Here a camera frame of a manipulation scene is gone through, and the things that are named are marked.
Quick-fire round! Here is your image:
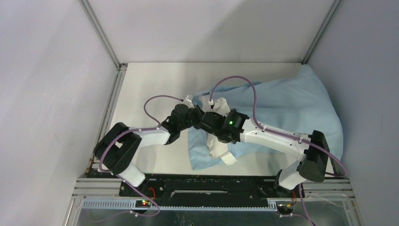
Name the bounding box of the white pillow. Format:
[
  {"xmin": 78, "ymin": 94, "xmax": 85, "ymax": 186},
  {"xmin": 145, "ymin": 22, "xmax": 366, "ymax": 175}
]
[{"xmin": 202, "ymin": 96, "xmax": 237, "ymax": 165}]

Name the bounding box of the light blue pillowcase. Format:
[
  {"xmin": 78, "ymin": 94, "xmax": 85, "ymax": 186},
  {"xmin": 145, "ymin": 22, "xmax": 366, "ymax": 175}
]
[{"xmin": 193, "ymin": 65, "xmax": 343, "ymax": 159}]

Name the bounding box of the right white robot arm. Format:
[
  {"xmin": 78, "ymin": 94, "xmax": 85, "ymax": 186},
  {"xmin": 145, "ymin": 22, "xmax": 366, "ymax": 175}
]
[{"xmin": 194, "ymin": 109, "xmax": 329, "ymax": 197}]

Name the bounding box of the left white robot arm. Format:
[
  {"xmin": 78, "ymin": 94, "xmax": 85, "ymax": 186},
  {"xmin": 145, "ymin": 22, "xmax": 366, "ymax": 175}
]
[{"xmin": 93, "ymin": 104, "xmax": 204, "ymax": 196}]

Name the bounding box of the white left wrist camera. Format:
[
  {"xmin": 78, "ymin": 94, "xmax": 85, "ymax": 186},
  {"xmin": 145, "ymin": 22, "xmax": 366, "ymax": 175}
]
[{"xmin": 182, "ymin": 94, "xmax": 194, "ymax": 109}]

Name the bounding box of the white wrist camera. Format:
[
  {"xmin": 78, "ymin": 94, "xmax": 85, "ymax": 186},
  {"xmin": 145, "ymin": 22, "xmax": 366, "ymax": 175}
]
[
  {"xmin": 210, "ymin": 98, "xmax": 231, "ymax": 116},
  {"xmin": 182, "ymin": 94, "xmax": 194, "ymax": 109}
]

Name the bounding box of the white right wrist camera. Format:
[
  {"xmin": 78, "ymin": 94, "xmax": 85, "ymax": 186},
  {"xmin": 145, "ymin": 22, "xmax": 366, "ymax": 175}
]
[{"xmin": 210, "ymin": 98, "xmax": 231, "ymax": 116}]

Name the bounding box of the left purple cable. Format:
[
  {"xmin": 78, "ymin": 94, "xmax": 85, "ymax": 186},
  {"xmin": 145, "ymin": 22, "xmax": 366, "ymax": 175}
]
[{"xmin": 98, "ymin": 95, "xmax": 188, "ymax": 218}]

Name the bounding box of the purple cable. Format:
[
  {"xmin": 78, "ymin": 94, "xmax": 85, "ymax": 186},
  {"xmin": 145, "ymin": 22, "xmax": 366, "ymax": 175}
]
[
  {"xmin": 208, "ymin": 75, "xmax": 349, "ymax": 226},
  {"xmin": 98, "ymin": 95, "xmax": 188, "ymax": 218}
]

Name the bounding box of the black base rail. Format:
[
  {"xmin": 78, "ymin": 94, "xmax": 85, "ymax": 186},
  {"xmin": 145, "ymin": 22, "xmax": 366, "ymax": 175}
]
[{"xmin": 137, "ymin": 174, "xmax": 304, "ymax": 209}]

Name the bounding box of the aluminium frame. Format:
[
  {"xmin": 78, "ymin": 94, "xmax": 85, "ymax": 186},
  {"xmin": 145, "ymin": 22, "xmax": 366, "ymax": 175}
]
[{"xmin": 64, "ymin": 63, "xmax": 363, "ymax": 226}]

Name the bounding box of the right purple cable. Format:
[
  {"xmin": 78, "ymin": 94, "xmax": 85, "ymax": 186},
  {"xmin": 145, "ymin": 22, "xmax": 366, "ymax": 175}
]
[{"xmin": 208, "ymin": 75, "xmax": 349, "ymax": 226}]

